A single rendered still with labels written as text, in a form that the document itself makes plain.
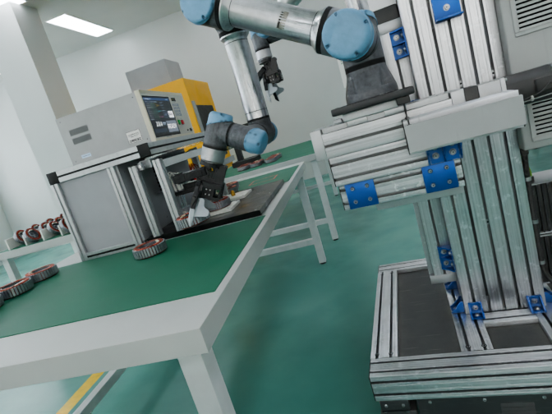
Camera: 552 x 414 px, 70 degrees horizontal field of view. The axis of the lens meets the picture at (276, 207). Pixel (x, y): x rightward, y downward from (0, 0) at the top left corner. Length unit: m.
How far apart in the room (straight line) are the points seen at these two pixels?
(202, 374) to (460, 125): 0.80
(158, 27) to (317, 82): 2.87
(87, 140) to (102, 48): 6.35
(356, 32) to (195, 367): 0.83
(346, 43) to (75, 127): 1.17
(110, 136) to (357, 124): 1.00
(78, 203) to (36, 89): 4.18
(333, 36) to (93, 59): 7.29
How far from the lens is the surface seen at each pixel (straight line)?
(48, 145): 5.80
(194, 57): 7.36
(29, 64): 5.87
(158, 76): 5.82
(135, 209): 1.61
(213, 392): 0.84
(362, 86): 1.18
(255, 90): 1.31
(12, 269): 3.44
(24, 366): 0.96
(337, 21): 1.06
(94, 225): 1.70
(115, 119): 1.72
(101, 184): 1.64
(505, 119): 1.09
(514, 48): 1.36
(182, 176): 1.27
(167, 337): 0.76
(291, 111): 6.93
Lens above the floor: 1.04
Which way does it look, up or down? 11 degrees down
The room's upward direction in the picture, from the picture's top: 17 degrees counter-clockwise
